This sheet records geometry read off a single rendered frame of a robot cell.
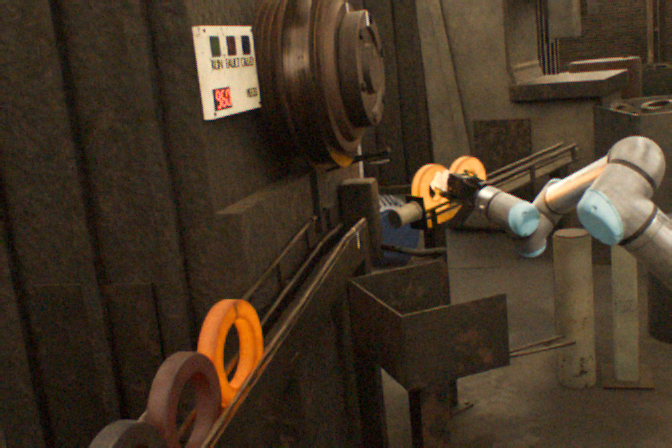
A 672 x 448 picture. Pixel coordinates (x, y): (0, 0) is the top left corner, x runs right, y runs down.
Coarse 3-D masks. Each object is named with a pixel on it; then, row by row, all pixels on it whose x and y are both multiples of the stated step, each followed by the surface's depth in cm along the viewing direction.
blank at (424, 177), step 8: (424, 168) 231; (432, 168) 232; (440, 168) 234; (416, 176) 231; (424, 176) 230; (432, 176) 232; (416, 184) 230; (424, 184) 230; (416, 192) 230; (424, 192) 230; (424, 200) 231; (432, 200) 233; (440, 200) 235; (440, 208) 235
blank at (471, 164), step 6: (456, 162) 240; (462, 162) 239; (468, 162) 241; (474, 162) 243; (480, 162) 245; (450, 168) 240; (456, 168) 238; (462, 168) 239; (468, 168) 241; (474, 168) 243; (480, 168) 245; (480, 174) 245
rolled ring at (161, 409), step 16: (176, 352) 115; (192, 352) 114; (160, 368) 111; (176, 368) 110; (192, 368) 114; (208, 368) 118; (160, 384) 108; (176, 384) 109; (208, 384) 119; (160, 400) 107; (176, 400) 109; (208, 400) 120; (160, 416) 106; (208, 416) 120; (176, 432) 108; (192, 432) 119; (208, 432) 118
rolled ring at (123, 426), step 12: (120, 420) 100; (108, 432) 96; (120, 432) 95; (132, 432) 97; (144, 432) 100; (156, 432) 103; (96, 444) 94; (108, 444) 93; (120, 444) 95; (132, 444) 97; (144, 444) 100; (156, 444) 103
